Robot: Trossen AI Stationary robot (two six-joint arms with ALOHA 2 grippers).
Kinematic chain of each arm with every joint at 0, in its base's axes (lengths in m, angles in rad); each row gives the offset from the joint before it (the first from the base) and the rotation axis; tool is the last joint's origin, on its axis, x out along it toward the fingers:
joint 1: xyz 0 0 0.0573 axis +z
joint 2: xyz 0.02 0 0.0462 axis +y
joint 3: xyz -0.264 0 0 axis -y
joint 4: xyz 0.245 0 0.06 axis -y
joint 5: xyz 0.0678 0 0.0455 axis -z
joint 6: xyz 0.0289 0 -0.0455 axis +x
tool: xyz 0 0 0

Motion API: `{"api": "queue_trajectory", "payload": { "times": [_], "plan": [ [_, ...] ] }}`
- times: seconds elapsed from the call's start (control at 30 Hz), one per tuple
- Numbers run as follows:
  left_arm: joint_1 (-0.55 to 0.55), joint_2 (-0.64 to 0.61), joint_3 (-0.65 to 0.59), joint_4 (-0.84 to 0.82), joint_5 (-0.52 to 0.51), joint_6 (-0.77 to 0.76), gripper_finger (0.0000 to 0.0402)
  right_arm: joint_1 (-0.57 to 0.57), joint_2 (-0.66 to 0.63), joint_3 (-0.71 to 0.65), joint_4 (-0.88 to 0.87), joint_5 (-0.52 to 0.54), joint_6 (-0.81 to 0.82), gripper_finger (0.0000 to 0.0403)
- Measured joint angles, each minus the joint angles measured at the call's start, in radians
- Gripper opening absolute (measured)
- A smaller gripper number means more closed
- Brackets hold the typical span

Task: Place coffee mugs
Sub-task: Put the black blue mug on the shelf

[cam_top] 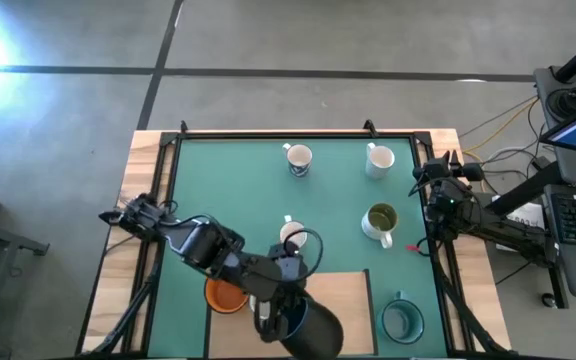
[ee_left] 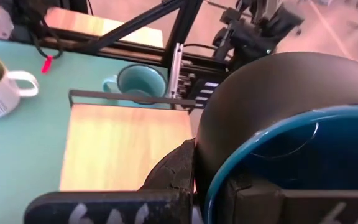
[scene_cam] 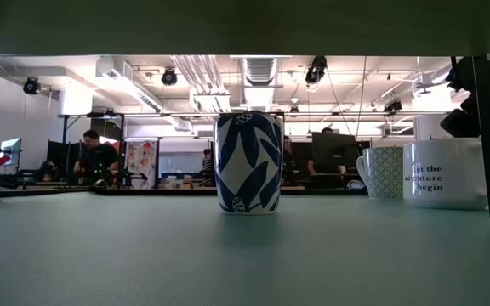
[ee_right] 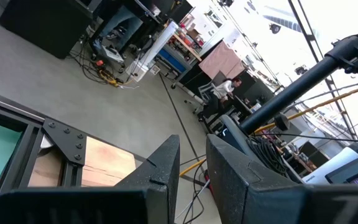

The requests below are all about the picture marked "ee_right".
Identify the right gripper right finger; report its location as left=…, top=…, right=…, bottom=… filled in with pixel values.
left=206, top=133, right=358, bottom=224

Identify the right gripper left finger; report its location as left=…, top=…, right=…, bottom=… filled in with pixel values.
left=0, top=134, right=180, bottom=224

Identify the grey equipment cart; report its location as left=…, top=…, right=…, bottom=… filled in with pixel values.
left=218, top=114, right=304, bottom=184

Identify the person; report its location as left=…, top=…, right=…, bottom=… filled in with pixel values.
left=197, top=77, right=242, bottom=122

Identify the grey office chair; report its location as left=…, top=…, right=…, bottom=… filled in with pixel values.
left=183, top=81, right=217, bottom=114

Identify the black cart pole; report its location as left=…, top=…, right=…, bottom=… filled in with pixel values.
left=239, top=32, right=358, bottom=136

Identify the pink partition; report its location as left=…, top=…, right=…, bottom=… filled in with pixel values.
left=198, top=40, right=245, bottom=80

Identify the white upright cylinder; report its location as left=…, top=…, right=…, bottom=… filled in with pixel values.
left=126, top=21, right=180, bottom=82

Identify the cluttered wooden workbench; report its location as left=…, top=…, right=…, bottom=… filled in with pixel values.
left=157, top=30, right=203, bottom=90

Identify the black cabinet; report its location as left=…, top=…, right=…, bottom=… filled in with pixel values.
left=0, top=0, right=102, bottom=60

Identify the grey floor cable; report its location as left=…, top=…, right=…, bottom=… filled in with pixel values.
left=175, top=179, right=211, bottom=220

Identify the coiled black cable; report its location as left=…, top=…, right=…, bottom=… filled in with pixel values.
left=246, top=136, right=290, bottom=178

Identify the yellow cable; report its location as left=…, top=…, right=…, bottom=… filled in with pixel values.
left=178, top=84, right=358, bottom=178

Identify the floor cable tangle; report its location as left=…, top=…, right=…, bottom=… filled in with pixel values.
left=68, top=46, right=139, bottom=90

